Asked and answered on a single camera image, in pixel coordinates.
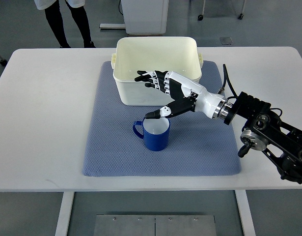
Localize cream plastic box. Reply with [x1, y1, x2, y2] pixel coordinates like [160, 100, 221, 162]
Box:
[110, 36, 204, 107]

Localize white pedestal cabinet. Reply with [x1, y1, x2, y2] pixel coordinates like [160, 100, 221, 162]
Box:
[99, 0, 170, 35]

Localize left white table leg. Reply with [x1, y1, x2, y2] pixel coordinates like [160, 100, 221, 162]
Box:
[55, 191, 75, 236]

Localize white table leg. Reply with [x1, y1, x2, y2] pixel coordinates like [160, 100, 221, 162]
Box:
[55, 191, 75, 236]
[235, 190, 256, 236]

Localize blue mug white inside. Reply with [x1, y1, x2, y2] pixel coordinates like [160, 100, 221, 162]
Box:
[133, 118, 170, 151]

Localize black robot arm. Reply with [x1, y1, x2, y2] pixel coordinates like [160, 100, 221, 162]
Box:
[216, 66, 302, 184]

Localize person in black leggings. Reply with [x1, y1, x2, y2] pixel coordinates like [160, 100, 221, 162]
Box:
[34, 0, 96, 49]

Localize rolling chair base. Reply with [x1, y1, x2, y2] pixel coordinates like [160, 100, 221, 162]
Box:
[197, 0, 247, 21]

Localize right white table leg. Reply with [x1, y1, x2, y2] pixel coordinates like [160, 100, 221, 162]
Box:
[235, 190, 256, 236]

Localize metal floor plate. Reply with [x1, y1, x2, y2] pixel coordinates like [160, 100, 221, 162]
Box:
[94, 215, 217, 236]

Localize blue textured mat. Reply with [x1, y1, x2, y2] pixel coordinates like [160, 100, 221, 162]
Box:
[82, 61, 241, 177]

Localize grey floor outlet plate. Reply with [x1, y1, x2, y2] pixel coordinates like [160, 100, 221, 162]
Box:
[220, 37, 234, 45]

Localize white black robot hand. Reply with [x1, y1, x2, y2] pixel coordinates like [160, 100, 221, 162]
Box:
[135, 70, 227, 119]

